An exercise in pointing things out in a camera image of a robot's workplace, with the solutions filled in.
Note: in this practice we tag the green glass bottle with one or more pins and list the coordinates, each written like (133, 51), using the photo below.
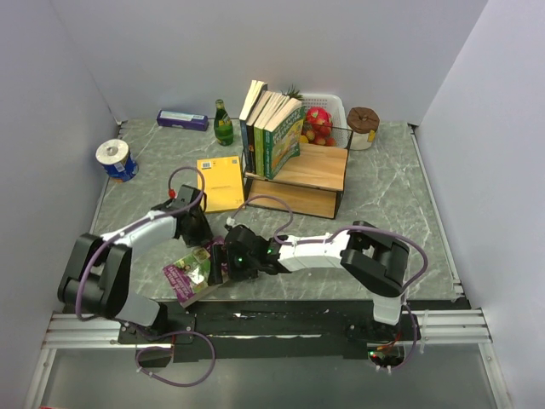
(223, 128)

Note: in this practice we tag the blue tin can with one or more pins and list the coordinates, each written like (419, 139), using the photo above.
(122, 171)

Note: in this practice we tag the toy dragon fruit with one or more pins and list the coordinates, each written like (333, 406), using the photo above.
(318, 120)

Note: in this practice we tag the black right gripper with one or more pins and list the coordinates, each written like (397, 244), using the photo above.
(223, 253)

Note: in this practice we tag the purple 117-storey treehouse book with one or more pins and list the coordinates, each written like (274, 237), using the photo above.
(188, 276)

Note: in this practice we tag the toy pineapple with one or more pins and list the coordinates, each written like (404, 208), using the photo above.
(293, 92)

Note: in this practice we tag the white plastic fruit basket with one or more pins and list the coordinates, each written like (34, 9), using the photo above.
(328, 106)

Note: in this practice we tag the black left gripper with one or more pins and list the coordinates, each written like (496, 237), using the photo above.
(205, 233)

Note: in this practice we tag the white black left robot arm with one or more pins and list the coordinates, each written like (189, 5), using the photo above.
(97, 274)

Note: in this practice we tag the jar with brown lid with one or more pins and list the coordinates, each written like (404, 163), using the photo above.
(364, 122)

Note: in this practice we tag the green 104-storey treehouse book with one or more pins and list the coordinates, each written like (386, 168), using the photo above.
(282, 136)

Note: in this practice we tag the yellow book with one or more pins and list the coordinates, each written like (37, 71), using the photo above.
(223, 183)

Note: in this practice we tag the purple rectangular box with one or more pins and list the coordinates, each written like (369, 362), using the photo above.
(186, 121)

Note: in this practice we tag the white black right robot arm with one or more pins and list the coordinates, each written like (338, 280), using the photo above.
(376, 259)

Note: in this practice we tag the green 65-storey treehouse book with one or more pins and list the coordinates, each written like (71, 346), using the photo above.
(275, 102)

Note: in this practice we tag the wooden two-tier shelf rack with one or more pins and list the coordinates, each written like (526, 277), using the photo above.
(311, 184)

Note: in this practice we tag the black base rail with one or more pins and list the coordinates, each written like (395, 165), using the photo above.
(271, 329)

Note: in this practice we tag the dark blue paperback book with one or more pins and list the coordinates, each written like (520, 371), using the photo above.
(257, 88)

